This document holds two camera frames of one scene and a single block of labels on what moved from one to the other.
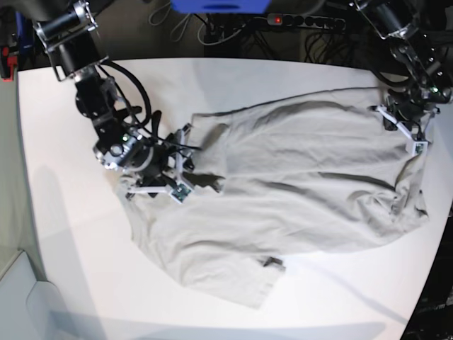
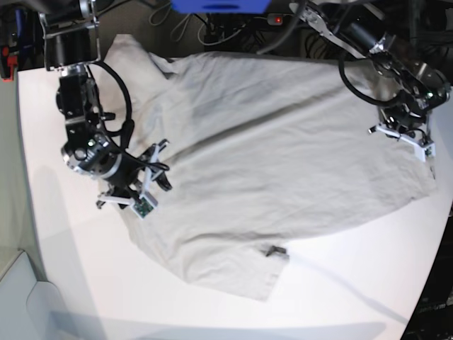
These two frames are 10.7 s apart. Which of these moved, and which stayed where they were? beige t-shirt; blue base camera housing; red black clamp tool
Moved: beige t-shirt
Stayed: blue base camera housing; red black clamp tool
